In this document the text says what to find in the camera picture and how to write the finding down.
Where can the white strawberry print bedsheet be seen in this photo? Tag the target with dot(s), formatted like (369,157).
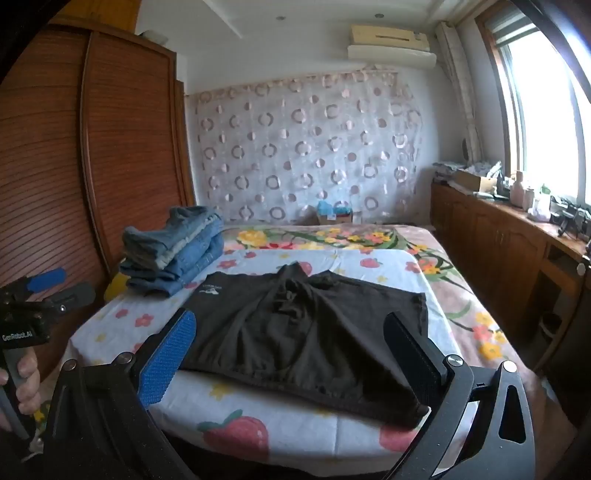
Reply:
(286,429)

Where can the white box on wardrobe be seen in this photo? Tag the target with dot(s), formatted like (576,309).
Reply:
(153,37)

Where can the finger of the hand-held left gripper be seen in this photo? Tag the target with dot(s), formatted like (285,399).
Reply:
(48,278)
(76,294)

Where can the dark trash bin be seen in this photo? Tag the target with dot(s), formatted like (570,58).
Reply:
(549,330)

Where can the wooden slatted wardrobe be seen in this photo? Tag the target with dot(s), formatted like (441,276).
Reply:
(129,138)

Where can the cream air conditioner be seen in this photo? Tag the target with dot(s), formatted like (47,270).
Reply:
(392,50)

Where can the black camera gadget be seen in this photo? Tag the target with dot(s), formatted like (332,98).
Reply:
(570,217)

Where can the black pants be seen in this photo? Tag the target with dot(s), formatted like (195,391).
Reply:
(286,341)

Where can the grey-blue folded jeans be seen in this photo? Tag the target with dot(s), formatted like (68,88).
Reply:
(147,242)

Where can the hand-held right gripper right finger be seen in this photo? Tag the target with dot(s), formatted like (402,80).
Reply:
(406,350)

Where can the yellow pillow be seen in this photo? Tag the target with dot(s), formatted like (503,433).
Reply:
(115,286)

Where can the pink floral blanket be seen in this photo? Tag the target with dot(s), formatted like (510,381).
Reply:
(466,300)

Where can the open cardboard box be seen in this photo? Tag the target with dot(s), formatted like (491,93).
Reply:
(473,182)

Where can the dark blue folded jeans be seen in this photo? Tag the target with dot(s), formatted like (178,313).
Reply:
(194,270)

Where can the wooden framed window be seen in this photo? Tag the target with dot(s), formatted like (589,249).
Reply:
(540,115)

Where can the cardboard box with blue packets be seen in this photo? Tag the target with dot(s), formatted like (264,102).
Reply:
(330,217)

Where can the cream window curtain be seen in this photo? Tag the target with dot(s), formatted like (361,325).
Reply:
(461,92)

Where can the green capped bottle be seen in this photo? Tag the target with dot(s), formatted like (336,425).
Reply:
(545,196)

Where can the circle patterned sheer curtain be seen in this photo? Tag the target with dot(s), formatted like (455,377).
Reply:
(304,147)

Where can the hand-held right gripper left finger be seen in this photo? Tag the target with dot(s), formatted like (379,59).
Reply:
(171,350)

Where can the wooden sideboard cabinet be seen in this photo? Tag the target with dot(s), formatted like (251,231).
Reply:
(498,240)

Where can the pink bottle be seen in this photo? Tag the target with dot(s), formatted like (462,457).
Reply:
(517,191)

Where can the stack of folded fabrics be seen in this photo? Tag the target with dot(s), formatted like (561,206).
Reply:
(445,170)

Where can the person's left hand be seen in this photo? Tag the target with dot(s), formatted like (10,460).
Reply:
(27,383)

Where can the light blue folded jeans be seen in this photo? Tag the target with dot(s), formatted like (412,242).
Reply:
(203,230)

